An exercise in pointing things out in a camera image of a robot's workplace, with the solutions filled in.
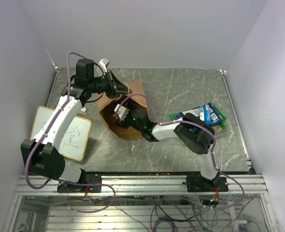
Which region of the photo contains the aluminium rail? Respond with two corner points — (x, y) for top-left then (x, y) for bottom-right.
(14, 174), (268, 196)

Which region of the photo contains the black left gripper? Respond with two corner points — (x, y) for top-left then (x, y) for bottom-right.
(89, 70), (133, 100)

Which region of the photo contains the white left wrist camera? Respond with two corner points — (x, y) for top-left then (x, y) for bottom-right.
(95, 58), (110, 76)

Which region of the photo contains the brown paper bag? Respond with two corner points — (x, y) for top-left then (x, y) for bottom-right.
(98, 81), (149, 158)

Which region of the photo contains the green Chuba chips bag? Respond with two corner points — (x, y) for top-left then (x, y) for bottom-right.
(169, 103), (227, 122)

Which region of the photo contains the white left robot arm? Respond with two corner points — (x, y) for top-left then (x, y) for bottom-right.
(21, 58), (132, 192)

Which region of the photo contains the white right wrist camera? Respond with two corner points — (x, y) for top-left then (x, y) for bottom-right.
(114, 104), (129, 121)

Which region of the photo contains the blue Burts chips bag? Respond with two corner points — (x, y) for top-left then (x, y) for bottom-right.
(179, 103), (223, 127)

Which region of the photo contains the green Fox's candy bag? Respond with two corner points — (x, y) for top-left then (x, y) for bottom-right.
(212, 122), (228, 133)

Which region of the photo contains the blue snack packet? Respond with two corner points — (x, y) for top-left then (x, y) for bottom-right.
(199, 105), (212, 124)

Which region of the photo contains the yellow framed whiteboard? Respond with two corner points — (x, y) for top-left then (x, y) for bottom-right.
(30, 106), (92, 161)

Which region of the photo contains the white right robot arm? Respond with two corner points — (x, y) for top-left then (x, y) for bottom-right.
(114, 104), (228, 193)

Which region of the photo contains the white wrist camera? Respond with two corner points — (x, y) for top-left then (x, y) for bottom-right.
(95, 58), (110, 76)
(114, 104), (129, 121)

